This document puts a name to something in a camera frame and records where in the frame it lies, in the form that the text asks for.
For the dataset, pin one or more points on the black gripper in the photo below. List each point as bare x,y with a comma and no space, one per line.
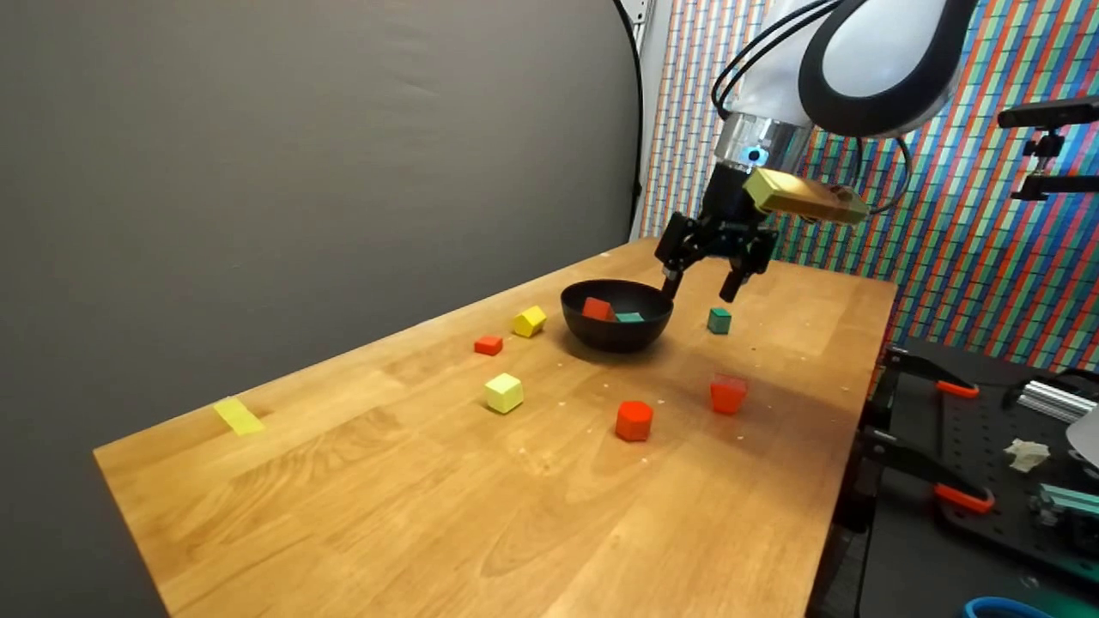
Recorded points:
724,228

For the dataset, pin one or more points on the large red cube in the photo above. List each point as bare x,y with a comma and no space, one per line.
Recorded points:
597,312

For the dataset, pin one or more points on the red hexagonal block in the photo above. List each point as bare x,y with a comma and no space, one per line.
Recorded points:
633,422

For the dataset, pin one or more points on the small red block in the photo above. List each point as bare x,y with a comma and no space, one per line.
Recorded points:
489,345

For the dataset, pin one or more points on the dark green cube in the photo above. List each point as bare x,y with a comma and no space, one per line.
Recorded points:
630,317

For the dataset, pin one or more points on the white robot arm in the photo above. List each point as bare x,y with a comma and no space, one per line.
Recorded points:
840,67

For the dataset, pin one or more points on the black bowl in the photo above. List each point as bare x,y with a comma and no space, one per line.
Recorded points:
616,338

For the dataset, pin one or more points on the yellow cube right of bowl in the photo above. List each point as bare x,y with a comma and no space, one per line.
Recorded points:
530,322

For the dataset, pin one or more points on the yellow-green cube left of bowl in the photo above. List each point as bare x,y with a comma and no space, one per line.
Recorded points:
501,393

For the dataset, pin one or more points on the orange black clamp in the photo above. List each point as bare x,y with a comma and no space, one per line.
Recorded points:
940,375

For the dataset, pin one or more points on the orange clamp at edge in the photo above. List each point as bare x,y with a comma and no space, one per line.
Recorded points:
950,487

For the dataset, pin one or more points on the black pegboard panel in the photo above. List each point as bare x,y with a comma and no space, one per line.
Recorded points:
1019,402

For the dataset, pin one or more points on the white crumpled object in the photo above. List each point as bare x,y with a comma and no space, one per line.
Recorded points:
1025,456

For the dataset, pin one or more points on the teal tool on pegboard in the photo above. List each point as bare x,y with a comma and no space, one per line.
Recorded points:
1056,503

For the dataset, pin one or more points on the yellow tape strip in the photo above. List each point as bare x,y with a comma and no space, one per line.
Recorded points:
237,418

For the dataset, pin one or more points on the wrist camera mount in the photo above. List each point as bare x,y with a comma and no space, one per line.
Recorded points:
800,197

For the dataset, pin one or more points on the camera stand arm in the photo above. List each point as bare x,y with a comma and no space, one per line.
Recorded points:
1044,147

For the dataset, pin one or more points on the blue scissors handle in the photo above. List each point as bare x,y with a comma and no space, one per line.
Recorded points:
992,605

